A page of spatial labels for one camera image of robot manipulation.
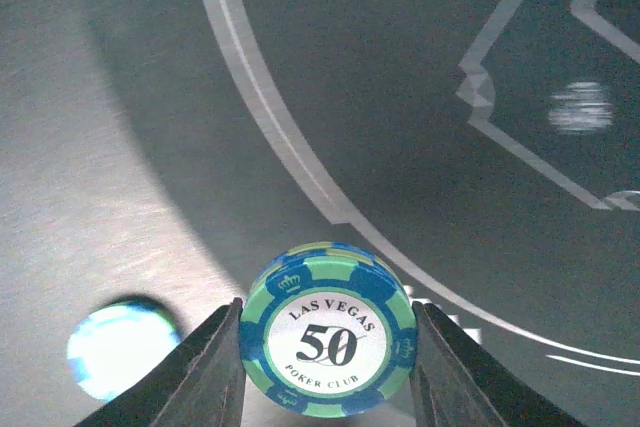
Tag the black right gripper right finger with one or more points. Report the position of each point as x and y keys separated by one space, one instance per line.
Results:
x=456 y=382

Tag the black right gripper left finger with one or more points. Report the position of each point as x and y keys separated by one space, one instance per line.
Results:
x=200 y=383

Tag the green chip seat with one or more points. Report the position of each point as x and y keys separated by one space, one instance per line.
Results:
x=120 y=342

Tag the green poker chip stack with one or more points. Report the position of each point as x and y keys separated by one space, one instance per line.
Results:
x=328 y=330

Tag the round black poker mat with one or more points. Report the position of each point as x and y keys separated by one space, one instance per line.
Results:
x=487 y=149

